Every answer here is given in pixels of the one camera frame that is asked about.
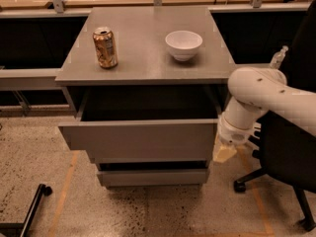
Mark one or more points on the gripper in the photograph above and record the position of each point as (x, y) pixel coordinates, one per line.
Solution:
(233, 132)

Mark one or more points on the grey top drawer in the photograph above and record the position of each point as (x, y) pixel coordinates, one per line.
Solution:
(144, 125)

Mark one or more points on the grey drawer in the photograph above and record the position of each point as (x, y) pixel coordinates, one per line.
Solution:
(131, 178)
(144, 125)

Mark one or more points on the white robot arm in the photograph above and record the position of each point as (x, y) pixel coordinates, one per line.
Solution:
(254, 92)

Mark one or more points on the grey lower drawer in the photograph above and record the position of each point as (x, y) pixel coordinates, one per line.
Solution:
(131, 178)

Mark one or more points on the grey drawer cabinet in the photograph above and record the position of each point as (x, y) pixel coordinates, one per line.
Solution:
(144, 62)

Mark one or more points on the black office chair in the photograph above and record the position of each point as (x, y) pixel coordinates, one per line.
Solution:
(286, 152)

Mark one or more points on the clear plastic bottle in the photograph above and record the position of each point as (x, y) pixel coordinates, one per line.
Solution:
(278, 58)

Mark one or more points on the white ceramic bowl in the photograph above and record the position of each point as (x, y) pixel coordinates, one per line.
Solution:
(183, 45)

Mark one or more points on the gold soda can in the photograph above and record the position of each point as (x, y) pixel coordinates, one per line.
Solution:
(105, 45)

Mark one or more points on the black metal stand base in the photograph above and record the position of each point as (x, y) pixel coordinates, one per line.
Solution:
(22, 229)

